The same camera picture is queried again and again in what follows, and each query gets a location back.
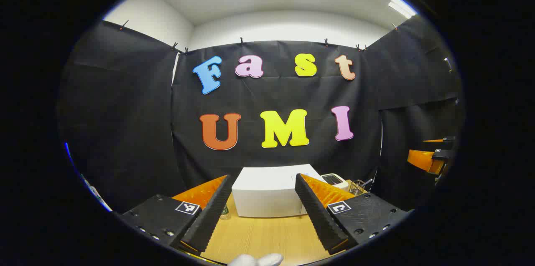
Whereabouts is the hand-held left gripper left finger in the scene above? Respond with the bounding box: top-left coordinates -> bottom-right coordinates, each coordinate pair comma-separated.
119,174 -> 233,254

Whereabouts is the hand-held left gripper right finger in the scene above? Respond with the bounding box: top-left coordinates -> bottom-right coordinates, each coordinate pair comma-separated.
294,173 -> 413,256

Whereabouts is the white microwave oven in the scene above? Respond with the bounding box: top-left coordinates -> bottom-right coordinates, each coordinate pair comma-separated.
231,164 -> 324,218

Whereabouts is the white toaster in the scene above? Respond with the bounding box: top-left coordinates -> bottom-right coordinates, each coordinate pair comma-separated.
320,173 -> 349,191

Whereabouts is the black backdrop cloth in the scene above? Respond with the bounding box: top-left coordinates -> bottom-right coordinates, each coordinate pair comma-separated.
56,15 -> 464,212

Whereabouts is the rectangular ceiling light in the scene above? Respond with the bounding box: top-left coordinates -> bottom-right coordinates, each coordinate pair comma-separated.
388,0 -> 418,19

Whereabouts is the wire mesh utensil holder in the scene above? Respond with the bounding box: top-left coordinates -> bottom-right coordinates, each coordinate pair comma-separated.
349,179 -> 368,196

